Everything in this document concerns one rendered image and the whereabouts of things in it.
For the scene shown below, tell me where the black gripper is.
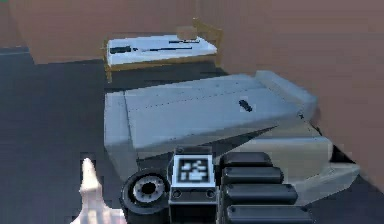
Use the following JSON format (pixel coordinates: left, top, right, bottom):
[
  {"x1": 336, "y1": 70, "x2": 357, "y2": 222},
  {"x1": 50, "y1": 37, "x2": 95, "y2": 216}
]
[{"x1": 120, "y1": 168, "x2": 171, "y2": 224}]

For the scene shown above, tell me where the white statue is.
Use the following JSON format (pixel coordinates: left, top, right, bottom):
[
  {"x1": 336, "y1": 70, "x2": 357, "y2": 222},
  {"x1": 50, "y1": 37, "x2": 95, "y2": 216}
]
[{"x1": 69, "y1": 157, "x2": 128, "y2": 224}]

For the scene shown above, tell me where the wooden bed white mattress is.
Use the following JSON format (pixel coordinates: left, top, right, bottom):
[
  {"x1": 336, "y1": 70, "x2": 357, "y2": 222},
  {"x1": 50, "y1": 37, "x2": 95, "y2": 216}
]
[{"x1": 101, "y1": 18, "x2": 224, "y2": 83}]

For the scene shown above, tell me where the black baseball bat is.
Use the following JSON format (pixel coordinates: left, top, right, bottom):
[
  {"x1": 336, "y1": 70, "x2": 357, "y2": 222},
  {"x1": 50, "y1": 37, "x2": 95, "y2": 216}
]
[{"x1": 132, "y1": 46, "x2": 194, "y2": 53}]

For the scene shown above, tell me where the brown pillow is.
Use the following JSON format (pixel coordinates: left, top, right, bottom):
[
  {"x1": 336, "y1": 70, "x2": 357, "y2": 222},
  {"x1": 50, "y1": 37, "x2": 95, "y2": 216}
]
[{"x1": 175, "y1": 25, "x2": 198, "y2": 42}]

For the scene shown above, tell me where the black remote control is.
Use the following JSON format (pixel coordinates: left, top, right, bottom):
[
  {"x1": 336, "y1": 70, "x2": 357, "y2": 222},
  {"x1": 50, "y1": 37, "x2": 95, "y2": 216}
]
[{"x1": 238, "y1": 99, "x2": 253, "y2": 113}]

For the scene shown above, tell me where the grey sofa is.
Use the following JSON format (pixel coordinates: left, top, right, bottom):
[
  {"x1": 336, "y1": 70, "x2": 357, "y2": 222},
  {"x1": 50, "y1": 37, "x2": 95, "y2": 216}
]
[{"x1": 103, "y1": 69, "x2": 362, "y2": 206}]

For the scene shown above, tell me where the black radiophone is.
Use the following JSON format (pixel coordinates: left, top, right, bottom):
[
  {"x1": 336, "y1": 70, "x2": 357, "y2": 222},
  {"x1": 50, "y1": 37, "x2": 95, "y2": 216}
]
[{"x1": 109, "y1": 45, "x2": 133, "y2": 55}]

